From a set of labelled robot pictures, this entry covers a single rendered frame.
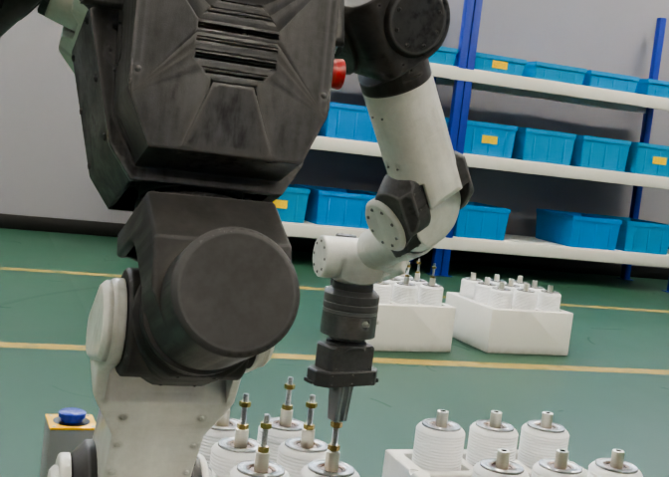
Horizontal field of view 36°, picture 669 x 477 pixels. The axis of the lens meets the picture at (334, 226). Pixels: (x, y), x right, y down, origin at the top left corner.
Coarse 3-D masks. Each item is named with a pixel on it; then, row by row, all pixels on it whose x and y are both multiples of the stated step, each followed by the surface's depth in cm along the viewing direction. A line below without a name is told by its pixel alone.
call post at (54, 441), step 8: (48, 432) 148; (56, 432) 148; (64, 432) 148; (72, 432) 149; (80, 432) 149; (88, 432) 149; (48, 440) 148; (56, 440) 148; (64, 440) 148; (72, 440) 149; (80, 440) 149; (48, 448) 148; (56, 448) 148; (64, 448) 148; (72, 448) 149; (48, 456) 148; (56, 456) 148; (48, 464) 148; (40, 472) 154
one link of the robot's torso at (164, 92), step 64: (64, 0) 105; (128, 0) 97; (192, 0) 94; (256, 0) 97; (320, 0) 99; (128, 64) 93; (192, 64) 95; (256, 64) 97; (320, 64) 99; (128, 128) 97; (192, 128) 95; (256, 128) 97; (320, 128) 99; (128, 192) 114; (192, 192) 103; (256, 192) 104
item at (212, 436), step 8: (208, 432) 177; (216, 432) 177; (224, 432) 177; (232, 432) 177; (208, 440) 177; (216, 440) 176; (200, 448) 178; (208, 448) 177; (208, 456) 177; (208, 464) 177
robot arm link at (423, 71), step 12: (408, 72) 122; (420, 72) 123; (360, 84) 125; (372, 84) 123; (384, 84) 122; (396, 84) 122; (408, 84) 122; (420, 84) 123; (372, 96) 124; (384, 96) 123
